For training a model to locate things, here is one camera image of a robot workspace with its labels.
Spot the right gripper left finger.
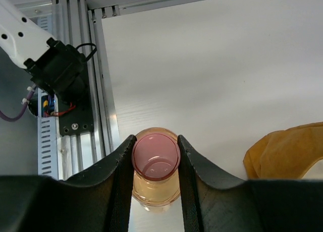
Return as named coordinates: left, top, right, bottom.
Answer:
left=60, top=134, right=137, bottom=232

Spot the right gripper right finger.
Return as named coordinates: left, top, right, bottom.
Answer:
left=177, top=134, right=249, bottom=232

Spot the orange bottle pink cap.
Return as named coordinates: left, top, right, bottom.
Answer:
left=132, top=127, right=181, bottom=213

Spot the tan canvas tote bag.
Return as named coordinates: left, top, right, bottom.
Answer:
left=243, top=122, right=322, bottom=180

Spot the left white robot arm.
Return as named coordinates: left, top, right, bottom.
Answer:
left=1, top=0, right=97, bottom=103

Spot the slotted grey cable duct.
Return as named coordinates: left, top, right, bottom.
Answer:
left=36, top=15, right=60, bottom=180

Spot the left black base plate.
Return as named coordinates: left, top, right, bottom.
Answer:
left=59, top=99, right=94, bottom=136

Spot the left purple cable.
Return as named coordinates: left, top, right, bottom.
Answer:
left=0, top=85, right=36, bottom=123

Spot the aluminium mounting rail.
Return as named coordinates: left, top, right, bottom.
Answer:
left=19, top=0, right=231, bottom=179

